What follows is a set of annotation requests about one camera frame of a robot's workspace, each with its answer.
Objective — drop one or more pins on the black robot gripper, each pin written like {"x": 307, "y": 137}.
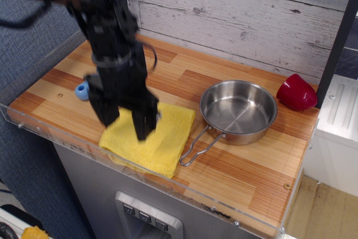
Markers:
{"x": 121, "y": 81}

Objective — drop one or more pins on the yellow towel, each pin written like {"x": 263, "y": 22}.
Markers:
{"x": 162, "y": 148}

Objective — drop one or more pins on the stainless steel pan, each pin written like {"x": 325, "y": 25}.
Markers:
{"x": 236, "y": 112}

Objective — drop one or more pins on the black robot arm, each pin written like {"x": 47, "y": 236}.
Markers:
{"x": 111, "y": 29}

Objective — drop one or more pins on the clear acrylic shelf guard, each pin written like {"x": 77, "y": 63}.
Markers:
{"x": 227, "y": 191}

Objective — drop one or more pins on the blue grey ice cream scoop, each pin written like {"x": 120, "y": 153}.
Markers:
{"x": 82, "y": 91}

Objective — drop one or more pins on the toy fridge water dispenser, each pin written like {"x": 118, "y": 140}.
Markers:
{"x": 142, "y": 220}

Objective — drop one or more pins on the yellow object bottom left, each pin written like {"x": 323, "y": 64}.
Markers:
{"x": 34, "y": 233}

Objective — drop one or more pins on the red plastic cup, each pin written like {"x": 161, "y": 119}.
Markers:
{"x": 297, "y": 94}

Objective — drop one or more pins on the white toy sink unit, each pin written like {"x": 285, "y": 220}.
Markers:
{"x": 331, "y": 157}

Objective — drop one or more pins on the black right shelf post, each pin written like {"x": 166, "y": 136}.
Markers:
{"x": 337, "y": 48}

